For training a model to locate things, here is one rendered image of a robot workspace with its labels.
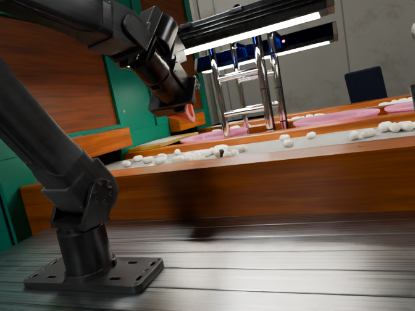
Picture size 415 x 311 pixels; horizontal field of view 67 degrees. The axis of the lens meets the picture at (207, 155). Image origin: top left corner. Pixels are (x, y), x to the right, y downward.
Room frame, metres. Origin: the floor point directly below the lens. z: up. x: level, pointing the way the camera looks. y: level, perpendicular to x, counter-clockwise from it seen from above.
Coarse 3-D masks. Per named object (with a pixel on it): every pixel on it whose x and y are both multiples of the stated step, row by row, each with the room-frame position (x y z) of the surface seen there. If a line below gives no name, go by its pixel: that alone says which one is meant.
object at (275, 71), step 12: (276, 36) 1.31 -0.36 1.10; (240, 48) 1.43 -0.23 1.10; (276, 48) 1.22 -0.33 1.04; (276, 60) 1.22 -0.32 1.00; (276, 72) 1.22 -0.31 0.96; (240, 84) 1.28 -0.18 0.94; (276, 84) 1.22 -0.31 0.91; (240, 96) 1.28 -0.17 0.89; (276, 96) 1.23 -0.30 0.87; (240, 108) 1.29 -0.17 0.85
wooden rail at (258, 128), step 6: (366, 108) 1.15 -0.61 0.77; (372, 108) 1.11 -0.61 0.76; (378, 108) 1.10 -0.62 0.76; (348, 114) 1.14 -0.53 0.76; (378, 114) 1.10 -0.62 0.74; (384, 114) 1.09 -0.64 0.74; (288, 120) 1.25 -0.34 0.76; (294, 120) 1.22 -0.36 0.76; (252, 126) 1.30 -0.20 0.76; (258, 126) 1.28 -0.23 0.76; (264, 126) 1.27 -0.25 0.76; (276, 126) 1.25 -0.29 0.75; (288, 126) 1.23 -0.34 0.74; (294, 126) 1.23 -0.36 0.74; (252, 132) 1.30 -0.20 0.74; (258, 132) 1.29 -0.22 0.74; (174, 144) 1.46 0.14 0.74
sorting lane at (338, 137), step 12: (336, 132) 0.86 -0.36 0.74; (348, 132) 0.83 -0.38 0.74; (360, 132) 0.79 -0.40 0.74; (384, 132) 0.73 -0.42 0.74; (396, 132) 0.70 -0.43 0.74; (408, 132) 0.67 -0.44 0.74; (252, 144) 0.94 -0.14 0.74; (264, 144) 0.89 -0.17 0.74; (276, 144) 0.85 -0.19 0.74; (300, 144) 0.78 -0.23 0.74; (312, 144) 0.75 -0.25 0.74; (324, 144) 0.72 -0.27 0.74; (156, 156) 1.10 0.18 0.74; (168, 156) 1.04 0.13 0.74; (108, 168) 1.02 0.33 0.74; (120, 168) 0.96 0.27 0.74
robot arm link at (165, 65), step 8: (152, 40) 0.57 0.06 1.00; (152, 48) 0.57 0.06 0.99; (160, 48) 0.59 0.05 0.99; (136, 56) 0.55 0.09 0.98; (144, 56) 0.56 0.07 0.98; (152, 56) 0.55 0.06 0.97; (160, 56) 0.57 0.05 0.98; (128, 64) 0.57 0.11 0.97; (136, 64) 0.56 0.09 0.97; (144, 64) 0.55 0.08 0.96; (152, 64) 0.55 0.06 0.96; (160, 64) 0.57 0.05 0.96; (168, 64) 0.60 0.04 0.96; (136, 72) 0.56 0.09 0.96; (144, 72) 0.56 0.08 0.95; (152, 72) 0.56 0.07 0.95; (160, 72) 0.57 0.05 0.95; (168, 72) 0.59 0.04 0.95; (144, 80) 0.58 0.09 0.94; (152, 80) 0.57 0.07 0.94; (160, 80) 0.58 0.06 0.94
